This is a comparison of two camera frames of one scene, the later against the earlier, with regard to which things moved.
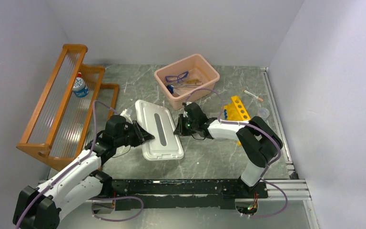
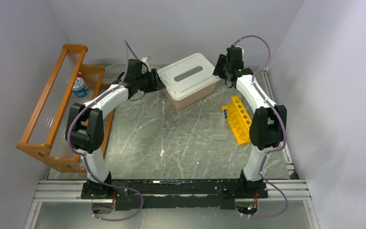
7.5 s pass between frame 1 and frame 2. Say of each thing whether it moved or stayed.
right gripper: moved
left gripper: moved
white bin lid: moved
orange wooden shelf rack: stayed
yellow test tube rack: stayed
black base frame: stayed
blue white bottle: stayed
